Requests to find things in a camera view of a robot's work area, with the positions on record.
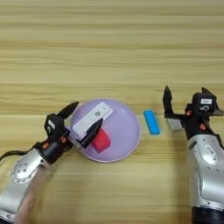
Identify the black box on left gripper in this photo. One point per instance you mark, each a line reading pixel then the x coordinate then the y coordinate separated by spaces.
pixel 54 127

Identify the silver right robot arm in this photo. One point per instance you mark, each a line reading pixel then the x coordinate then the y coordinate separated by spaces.
pixel 205 166

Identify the blue rectangular block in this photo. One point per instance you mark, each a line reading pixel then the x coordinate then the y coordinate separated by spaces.
pixel 151 122

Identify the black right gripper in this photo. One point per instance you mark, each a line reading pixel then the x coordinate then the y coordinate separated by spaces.
pixel 201 125

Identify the round purple plate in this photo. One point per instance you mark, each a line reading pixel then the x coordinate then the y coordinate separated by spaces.
pixel 122 131

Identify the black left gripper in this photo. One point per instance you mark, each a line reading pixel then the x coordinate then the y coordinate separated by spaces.
pixel 64 144

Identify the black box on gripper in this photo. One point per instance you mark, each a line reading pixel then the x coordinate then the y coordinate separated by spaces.
pixel 54 127
pixel 204 103

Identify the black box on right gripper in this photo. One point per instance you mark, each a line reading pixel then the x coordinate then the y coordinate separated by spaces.
pixel 204 103

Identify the white rectangular device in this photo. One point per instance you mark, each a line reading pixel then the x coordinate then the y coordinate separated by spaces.
pixel 93 115

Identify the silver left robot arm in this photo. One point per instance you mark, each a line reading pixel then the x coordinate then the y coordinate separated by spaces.
pixel 26 172

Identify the red cube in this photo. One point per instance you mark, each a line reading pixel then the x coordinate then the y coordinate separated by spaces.
pixel 102 143

